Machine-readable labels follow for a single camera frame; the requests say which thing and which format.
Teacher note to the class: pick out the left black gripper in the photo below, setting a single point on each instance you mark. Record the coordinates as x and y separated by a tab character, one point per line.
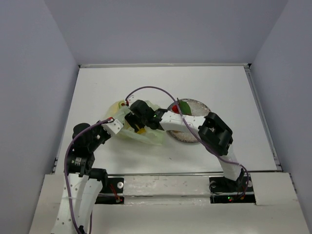
107	133

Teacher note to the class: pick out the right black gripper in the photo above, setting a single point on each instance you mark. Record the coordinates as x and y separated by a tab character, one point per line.
131	118

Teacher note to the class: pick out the yellow fake mango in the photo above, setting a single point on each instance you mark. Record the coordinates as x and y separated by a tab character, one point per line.
140	130

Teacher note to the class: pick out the light green plastic bag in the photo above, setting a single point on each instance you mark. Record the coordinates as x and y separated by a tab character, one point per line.
117	111

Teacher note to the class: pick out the red fake cherries with leaf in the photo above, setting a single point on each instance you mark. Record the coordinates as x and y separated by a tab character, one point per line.
183	106

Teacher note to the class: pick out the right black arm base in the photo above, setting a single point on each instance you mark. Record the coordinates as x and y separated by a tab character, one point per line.
224	191

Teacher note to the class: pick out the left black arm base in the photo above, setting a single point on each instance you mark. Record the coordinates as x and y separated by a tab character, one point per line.
112	194

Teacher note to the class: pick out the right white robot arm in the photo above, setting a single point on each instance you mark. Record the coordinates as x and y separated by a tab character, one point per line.
210	130

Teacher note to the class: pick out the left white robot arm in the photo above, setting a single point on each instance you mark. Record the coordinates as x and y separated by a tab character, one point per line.
82	182

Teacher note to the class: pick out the speckled ceramic plate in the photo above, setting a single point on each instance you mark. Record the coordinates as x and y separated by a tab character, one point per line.
197	108

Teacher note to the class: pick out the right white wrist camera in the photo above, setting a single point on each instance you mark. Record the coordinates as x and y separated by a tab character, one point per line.
130	100

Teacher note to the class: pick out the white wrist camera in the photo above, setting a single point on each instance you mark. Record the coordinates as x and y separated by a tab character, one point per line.
130	100
113	126

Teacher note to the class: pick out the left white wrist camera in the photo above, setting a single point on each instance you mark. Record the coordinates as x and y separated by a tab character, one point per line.
113	126

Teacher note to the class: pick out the aluminium table frame rail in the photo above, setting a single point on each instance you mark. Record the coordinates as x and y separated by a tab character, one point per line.
140	65

